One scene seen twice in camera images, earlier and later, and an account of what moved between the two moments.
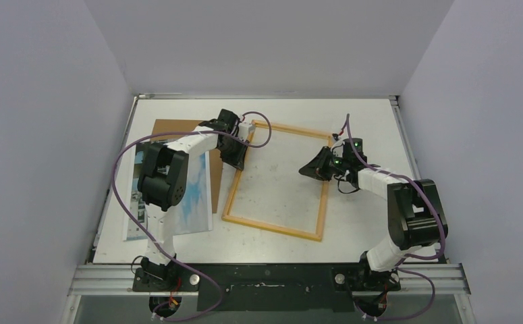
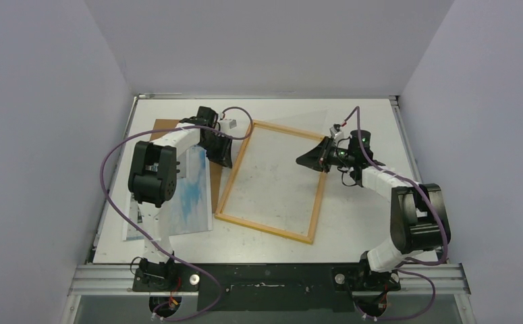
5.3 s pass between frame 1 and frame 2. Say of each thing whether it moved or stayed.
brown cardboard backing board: stayed
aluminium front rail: stayed
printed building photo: stayed
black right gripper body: moved
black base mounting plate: stayed
